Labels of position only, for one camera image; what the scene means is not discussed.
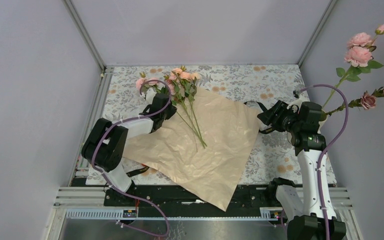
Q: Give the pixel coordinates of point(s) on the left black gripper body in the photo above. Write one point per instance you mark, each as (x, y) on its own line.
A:
(169, 112)

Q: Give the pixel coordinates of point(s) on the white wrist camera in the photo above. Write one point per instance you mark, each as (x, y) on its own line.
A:
(297, 103)
(149, 95)

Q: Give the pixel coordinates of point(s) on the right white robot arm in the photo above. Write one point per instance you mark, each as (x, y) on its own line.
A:
(312, 217)

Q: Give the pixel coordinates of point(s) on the beige cylindrical vase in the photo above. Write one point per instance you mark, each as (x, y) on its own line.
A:
(322, 120)

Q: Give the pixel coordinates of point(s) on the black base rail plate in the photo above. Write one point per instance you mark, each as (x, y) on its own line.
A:
(174, 201)

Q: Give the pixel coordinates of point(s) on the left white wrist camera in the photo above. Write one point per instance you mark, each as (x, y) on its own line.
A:
(149, 95)

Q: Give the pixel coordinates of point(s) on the large pink rose stem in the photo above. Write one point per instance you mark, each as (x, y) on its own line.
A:
(359, 56)

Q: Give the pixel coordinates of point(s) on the peach paper flower bouquet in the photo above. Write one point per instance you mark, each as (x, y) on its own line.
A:
(230, 130)

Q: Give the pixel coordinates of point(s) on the light pink rose stem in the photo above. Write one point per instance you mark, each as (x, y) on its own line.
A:
(147, 85)

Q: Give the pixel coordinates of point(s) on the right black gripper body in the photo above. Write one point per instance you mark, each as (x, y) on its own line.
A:
(291, 122)

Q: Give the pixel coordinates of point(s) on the dusty mauve rose stem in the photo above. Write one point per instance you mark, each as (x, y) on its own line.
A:
(368, 100)

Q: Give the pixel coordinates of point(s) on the peach orange rose stem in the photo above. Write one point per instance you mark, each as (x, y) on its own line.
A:
(182, 86)

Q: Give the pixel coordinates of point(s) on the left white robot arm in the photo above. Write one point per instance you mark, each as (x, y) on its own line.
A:
(105, 144)

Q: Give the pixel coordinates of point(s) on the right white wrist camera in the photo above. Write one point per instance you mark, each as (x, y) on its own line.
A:
(297, 103)

